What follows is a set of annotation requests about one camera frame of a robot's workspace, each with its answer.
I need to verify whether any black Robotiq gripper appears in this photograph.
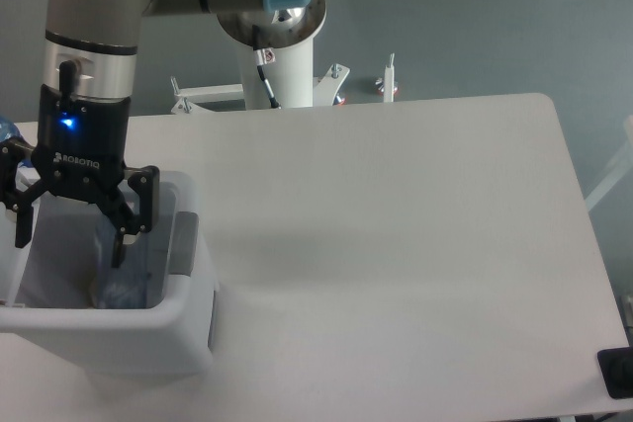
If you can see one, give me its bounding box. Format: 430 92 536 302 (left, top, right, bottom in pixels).
1 85 160 269

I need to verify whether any crushed clear plastic bottle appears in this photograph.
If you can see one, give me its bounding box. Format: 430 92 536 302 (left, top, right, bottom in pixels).
92 216 149 309

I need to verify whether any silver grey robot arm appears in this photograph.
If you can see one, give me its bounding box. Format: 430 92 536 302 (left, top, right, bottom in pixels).
1 0 313 267

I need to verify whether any white open trash can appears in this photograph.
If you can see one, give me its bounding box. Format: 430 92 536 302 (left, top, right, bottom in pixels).
1 171 218 375

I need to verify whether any blue labelled water bottle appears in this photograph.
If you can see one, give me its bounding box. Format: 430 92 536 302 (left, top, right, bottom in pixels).
1 117 29 166

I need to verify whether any black clamp at table edge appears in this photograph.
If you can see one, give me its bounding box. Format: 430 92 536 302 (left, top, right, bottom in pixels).
597 347 632 399

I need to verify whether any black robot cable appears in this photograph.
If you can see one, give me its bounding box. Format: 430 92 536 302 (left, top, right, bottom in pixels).
250 24 283 111

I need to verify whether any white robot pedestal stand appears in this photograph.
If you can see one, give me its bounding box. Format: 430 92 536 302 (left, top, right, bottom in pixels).
171 0 350 115

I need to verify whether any white levelling foot post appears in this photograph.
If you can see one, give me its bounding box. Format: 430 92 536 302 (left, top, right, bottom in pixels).
375 52 400 103

